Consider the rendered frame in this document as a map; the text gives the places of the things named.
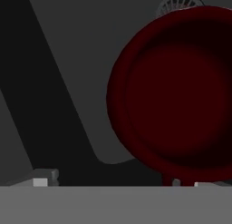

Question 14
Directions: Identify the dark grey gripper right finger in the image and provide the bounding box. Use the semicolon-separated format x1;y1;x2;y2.
171;178;232;188

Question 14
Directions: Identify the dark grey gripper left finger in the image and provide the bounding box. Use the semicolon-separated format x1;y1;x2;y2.
4;168;60;188

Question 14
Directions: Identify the dark red bowl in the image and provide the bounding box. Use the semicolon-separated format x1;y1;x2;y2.
105;5;232;187

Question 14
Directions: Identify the dark grey sink basin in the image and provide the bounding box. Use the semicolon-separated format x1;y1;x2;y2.
0;0;232;188

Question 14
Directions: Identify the round metal sink drain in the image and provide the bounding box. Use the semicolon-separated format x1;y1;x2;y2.
156;0;206;19

